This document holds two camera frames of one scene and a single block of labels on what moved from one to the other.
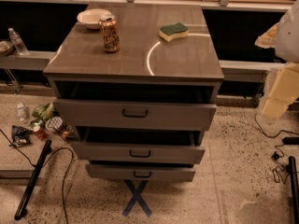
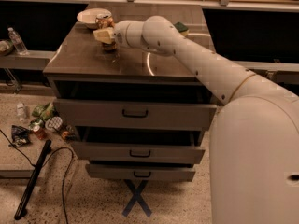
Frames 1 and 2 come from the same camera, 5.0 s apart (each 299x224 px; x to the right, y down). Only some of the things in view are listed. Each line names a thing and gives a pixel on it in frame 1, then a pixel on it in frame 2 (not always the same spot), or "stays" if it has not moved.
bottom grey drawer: x=141 y=173 stays
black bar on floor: x=33 y=180 stays
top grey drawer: x=105 y=115 stays
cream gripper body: x=289 y=37 → x=121 y=33
